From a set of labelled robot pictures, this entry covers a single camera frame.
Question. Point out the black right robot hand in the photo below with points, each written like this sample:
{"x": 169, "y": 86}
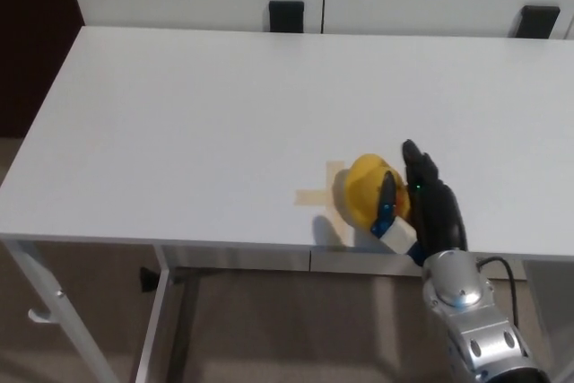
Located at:
{"x": 437, "y": 212}

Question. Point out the right black wall bracket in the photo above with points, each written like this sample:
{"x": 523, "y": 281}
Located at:
{"x": 538, "y": 22}

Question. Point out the white desk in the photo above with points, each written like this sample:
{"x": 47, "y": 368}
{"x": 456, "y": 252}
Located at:
{"x": 202, "y": 132}

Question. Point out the black desk foot pad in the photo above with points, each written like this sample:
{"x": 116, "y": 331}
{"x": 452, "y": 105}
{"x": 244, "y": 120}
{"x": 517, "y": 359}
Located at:
{"x": 147, "y": 279}

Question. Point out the left black wall bracket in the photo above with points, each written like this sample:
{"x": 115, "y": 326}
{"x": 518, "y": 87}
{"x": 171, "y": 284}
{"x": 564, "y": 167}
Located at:
{"x": 287, "y": 16}

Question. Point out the beige tape cross mark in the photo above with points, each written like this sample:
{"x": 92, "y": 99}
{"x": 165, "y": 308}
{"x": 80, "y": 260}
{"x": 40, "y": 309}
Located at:
{"x": 314, "y": 194}

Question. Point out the white desk hook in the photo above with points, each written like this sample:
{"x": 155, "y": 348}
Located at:
{"x": 38, "y": 315}

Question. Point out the black wall bracket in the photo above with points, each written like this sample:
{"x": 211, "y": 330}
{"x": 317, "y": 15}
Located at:
{"x": 287, "y": 16}
{"x": 538, "y": 22}

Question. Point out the yellow rubber duck toy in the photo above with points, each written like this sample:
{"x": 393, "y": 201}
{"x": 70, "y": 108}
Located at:
{"x": 365, "y": 194}

